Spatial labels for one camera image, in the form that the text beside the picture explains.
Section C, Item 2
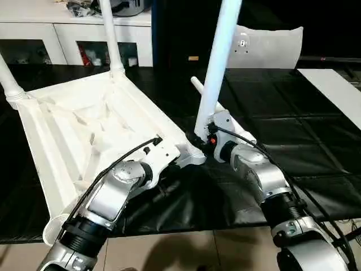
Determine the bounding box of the white plastic table leg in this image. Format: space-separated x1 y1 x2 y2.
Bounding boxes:
191 76 258 145
193 0 244 145
98 0 125 79
0 53 28 104

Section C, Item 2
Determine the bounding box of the white plastic table top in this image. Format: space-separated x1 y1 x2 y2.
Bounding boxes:
21 72 207 246

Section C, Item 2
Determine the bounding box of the black work mat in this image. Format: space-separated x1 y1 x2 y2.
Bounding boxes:
0 63 361 237

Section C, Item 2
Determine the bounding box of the grey cushion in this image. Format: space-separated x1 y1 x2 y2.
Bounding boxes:
227 24 305 69

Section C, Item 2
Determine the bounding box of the black cabinet with gold label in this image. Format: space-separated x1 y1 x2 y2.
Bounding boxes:
151 0 240 71

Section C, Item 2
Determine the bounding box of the dark round helmet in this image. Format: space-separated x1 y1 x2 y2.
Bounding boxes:
111 0 145 16

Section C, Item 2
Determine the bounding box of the black stand leg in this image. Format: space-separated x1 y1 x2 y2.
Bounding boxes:
332 225 361 247

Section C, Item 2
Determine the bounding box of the white sideboard with glass doors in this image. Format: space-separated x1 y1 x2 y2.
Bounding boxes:
0 12 155 68

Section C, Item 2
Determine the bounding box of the grey crumpled cloth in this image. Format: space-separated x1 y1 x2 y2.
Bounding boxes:
67 1 100 18

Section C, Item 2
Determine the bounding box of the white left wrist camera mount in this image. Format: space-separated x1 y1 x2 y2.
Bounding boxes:
142 137 182 189

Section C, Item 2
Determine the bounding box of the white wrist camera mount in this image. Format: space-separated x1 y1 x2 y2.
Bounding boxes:
207 110 235 162
142 137 182 189

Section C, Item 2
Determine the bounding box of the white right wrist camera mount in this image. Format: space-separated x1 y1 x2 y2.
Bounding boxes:
207 110 235 162

